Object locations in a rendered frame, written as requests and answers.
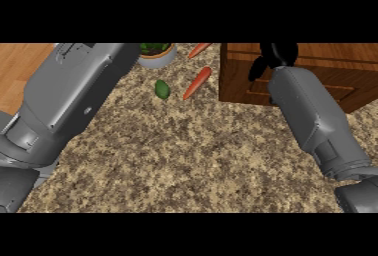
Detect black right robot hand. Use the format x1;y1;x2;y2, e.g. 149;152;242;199
246;43;299;83

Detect wooden drawer cabinet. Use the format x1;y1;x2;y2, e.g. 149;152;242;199
218;43;378;114

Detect orange carrot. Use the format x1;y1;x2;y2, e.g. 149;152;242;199
181;66;214;101
186;43;212;60

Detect grey potted plant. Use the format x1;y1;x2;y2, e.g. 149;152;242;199
137;43;178;70

